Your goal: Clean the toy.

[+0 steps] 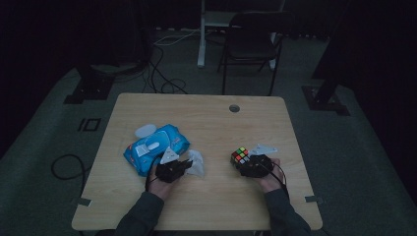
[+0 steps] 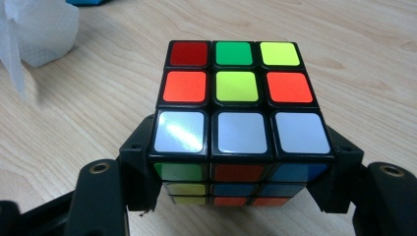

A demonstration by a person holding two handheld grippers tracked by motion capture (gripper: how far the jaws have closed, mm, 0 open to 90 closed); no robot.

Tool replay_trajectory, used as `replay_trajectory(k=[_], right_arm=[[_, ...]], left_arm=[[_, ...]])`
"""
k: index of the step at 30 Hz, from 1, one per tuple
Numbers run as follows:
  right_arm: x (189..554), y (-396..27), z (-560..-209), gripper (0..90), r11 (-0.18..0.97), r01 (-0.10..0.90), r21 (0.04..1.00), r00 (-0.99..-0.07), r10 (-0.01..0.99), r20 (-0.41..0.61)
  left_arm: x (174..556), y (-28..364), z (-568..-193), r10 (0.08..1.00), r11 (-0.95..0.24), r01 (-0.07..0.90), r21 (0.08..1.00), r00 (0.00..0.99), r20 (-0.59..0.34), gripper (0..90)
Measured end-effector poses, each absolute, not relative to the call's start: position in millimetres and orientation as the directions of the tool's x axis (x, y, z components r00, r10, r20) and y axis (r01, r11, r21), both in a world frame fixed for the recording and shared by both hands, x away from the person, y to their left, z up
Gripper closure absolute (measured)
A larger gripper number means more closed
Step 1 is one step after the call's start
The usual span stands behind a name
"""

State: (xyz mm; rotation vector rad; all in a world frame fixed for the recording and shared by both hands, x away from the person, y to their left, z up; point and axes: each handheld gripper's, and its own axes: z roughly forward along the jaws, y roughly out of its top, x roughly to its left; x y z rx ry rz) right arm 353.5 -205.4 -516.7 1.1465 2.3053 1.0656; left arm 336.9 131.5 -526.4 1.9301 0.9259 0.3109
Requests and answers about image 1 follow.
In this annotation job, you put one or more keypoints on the black stand base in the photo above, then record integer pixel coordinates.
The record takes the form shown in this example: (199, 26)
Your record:
(90, 88)
(324, 100)

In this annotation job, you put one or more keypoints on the multicoloured puzzle cube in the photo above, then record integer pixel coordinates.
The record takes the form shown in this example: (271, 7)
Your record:
(240, 155)

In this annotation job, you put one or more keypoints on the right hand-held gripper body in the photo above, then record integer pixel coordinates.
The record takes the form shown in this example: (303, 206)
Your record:
(259, 164)

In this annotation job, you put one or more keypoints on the black folding chair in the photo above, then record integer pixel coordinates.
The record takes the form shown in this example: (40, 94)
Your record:
(250, 49)

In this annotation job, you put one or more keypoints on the blue wet wipes pack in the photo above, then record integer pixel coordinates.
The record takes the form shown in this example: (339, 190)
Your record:
(154, 146)

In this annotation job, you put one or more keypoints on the white desk frame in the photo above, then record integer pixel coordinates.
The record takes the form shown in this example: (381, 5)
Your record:
(202, 36)

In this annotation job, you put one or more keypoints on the grey tape strip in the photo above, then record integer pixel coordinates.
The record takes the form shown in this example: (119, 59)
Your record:
(314, 199)
(84, 202)

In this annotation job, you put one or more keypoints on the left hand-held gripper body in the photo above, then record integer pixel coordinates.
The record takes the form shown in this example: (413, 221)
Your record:
(168, 168)

